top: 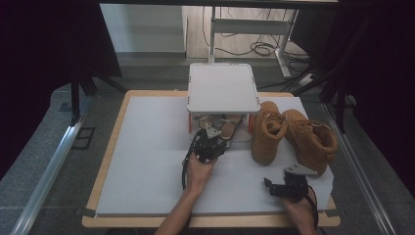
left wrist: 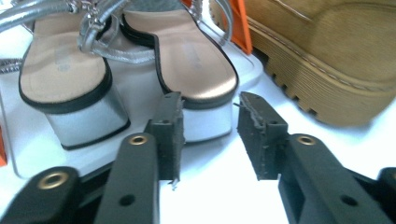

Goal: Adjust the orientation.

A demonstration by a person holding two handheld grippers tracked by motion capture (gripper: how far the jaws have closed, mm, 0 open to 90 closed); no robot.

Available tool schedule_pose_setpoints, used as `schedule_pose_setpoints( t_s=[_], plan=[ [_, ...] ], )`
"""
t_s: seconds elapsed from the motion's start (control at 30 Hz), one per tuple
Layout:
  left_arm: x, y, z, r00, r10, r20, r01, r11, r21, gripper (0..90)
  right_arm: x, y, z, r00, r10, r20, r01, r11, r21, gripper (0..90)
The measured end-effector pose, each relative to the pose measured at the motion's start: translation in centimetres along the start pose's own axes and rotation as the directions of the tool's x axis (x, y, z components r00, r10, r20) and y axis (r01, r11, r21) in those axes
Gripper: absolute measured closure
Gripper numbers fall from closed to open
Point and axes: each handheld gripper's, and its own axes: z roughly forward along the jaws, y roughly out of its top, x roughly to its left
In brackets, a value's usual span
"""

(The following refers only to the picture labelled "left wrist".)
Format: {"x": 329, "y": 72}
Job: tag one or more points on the sneakers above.
{"x": 193, "y": 62}

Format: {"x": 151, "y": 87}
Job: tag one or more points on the tan suede boot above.
{"x": 342, "y": 46}

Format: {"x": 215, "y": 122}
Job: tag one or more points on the white shoe rack orange posts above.
{"x": 138, "y": 90}

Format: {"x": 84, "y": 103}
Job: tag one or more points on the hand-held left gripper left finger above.
{"x": 169, "y": 143}

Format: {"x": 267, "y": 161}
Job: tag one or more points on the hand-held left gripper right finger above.
{"x": 261, "y": 140}

